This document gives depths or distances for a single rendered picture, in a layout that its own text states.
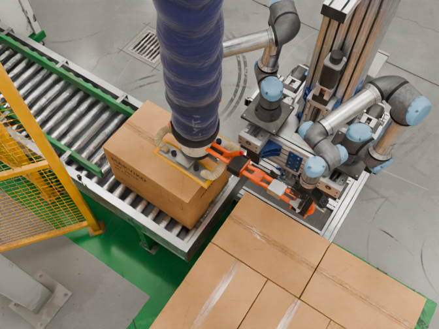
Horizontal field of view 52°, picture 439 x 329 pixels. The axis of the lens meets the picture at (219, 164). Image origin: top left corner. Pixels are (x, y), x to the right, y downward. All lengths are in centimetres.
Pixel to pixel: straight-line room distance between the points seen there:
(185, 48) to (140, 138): 111
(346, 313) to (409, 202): 130
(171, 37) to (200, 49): 10
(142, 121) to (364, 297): 160
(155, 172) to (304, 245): 98
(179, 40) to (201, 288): 153
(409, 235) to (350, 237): 44
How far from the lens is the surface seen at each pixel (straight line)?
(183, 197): 235
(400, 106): 194
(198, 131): 195
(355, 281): 274
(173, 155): 223
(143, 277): 322
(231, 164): 208
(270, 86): 235
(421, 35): 479
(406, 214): 363
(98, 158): 301
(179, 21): 144
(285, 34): 206
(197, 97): 172
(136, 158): 249
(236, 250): 267
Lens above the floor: 308
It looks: 61 degrees down
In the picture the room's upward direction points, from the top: 1 degrees clockwise
